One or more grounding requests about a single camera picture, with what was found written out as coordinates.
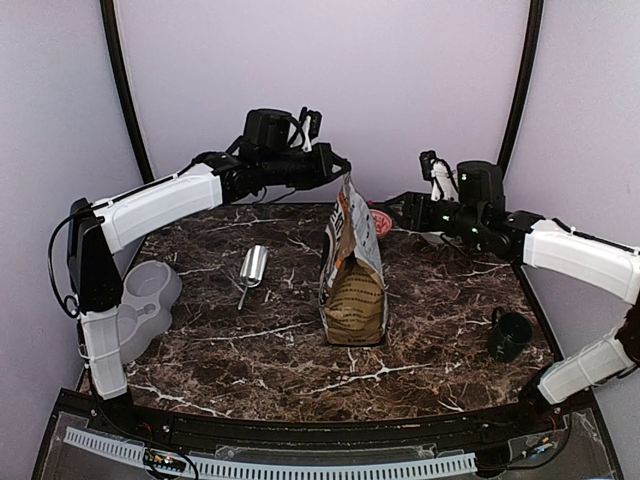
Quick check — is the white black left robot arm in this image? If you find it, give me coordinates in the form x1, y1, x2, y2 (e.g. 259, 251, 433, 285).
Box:
47, 108, 351, 436

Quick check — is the translucent double pet bowl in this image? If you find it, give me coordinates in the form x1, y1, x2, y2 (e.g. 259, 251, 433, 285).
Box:
117, 260, 182, 364

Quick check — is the brown pet food bag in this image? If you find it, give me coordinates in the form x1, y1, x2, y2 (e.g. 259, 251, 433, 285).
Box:
318, 174, 388, 347

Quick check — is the silver metal scoop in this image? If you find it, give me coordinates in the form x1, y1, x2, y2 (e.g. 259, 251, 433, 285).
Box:
237, 245, 269, 311

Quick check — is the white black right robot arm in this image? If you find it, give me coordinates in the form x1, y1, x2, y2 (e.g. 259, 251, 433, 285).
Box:
383, 151, 639, 434

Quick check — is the black corner frame post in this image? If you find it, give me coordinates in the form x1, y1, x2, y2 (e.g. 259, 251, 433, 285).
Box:
99, 0, 154, 184
497, 0, 544, 176

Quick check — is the dark green mug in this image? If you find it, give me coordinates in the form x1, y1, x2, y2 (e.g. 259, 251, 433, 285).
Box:
488, 307, 533, 363

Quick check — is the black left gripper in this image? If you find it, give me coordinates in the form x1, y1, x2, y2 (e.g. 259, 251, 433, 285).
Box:
263, 142, 353, 191

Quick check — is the black corner frame post left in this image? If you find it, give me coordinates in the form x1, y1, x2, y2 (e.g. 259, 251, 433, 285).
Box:
99, 0, 154, 184

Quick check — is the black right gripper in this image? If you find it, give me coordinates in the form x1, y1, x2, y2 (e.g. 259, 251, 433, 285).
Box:
385, 190, 486, 240

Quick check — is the black corner frame post right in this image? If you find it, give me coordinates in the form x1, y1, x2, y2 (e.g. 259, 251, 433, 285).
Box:
497, 0, 544, 176

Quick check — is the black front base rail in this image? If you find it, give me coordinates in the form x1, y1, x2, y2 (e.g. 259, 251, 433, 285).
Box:
47, 389, 574, 453

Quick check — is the white cable duct strip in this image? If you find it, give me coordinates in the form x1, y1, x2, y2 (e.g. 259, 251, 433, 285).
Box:
63, 427, 478, 479

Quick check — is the red patterned bowl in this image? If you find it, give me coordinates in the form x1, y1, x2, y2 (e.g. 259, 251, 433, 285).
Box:
371, 209, 393, 239

